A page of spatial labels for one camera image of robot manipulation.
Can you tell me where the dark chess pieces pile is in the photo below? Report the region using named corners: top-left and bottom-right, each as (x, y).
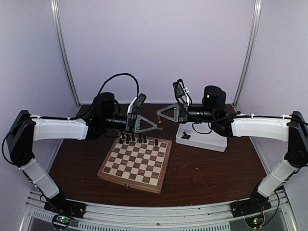
top-left (181, 131), bottom-right (191, 140)

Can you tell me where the brown chess piece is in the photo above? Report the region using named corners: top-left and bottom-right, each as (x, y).
top-left (157, 116), bottom-right (163, 132)

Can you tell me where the wooden chessboard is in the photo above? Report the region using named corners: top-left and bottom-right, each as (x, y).
top-left (97, 133), bottom-right (172, 194)

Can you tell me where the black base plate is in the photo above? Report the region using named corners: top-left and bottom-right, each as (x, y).
top-left (44, 198), bottom-right (86, 218)
top-left (230, 198), bottom-right (271, 218)

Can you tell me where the white plastic tray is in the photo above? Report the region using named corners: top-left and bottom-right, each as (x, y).
top-left (175, 122), bottom-right (227, 152)

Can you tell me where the left circuit board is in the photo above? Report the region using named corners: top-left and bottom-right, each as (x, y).
top-left (51, 214), bottom-right (72, 229)

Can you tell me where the left aluminium corner post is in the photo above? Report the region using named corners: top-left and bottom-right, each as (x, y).
top-left (50, 0), bottom-right (81, 107)

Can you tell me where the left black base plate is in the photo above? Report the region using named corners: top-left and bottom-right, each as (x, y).
top-left (44, 198), bottom-right (86, 218)

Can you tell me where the circuit board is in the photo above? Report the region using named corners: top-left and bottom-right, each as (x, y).
top-left (51, 214), bottom-right (72, 229)
top-left (245, 215), bottom-right (265, 229)

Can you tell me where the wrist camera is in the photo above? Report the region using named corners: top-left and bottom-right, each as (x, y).
top-left (93, 92), bottom-right (116, 117)
top-left (202, 85), bottom-right (227, 110)

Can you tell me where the right aluminium corner post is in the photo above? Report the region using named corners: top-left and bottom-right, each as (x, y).
top-left (232, 0), bottom-right (262, 110)

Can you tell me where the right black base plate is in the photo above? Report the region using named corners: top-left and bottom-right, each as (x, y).
top-left (230, 198), bottom-right (271, 218)

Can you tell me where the aluminium front rail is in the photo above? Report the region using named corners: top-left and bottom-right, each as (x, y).
top-left (17, 190), bottom-right (299, 231)

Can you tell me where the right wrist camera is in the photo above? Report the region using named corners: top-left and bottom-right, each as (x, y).
top-left (202, 85), bottom-right (227, 110)

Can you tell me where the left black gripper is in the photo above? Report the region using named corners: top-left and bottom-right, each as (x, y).
top-left (103, 113), bottom-right (157, 134)

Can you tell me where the aluminium corner post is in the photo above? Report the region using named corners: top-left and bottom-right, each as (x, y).
top-left (232, 0), bottom-right (262, 110)
top-left (50, 0), bottom-right (81, 107)

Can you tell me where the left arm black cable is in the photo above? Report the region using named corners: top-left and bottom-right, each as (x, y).
top-left (67, 73), bottom-right (141, 121)

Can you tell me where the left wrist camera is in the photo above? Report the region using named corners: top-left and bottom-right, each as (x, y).
top-left (93, 92), bottom-right (116, 117)

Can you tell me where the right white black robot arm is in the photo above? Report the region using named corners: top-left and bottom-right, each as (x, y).
top-left (157, 85), bottom-right (308, 213)

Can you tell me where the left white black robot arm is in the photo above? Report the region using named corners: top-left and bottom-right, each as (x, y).
top-left (1, 92), bottom-right (157, 214)

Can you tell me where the right circuit board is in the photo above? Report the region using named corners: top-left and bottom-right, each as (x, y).
top-left (245, 215), bottom-right (265, 229)

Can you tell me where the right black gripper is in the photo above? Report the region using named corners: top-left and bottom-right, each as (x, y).
top-left (157, 102), bottom-right (216, 124)

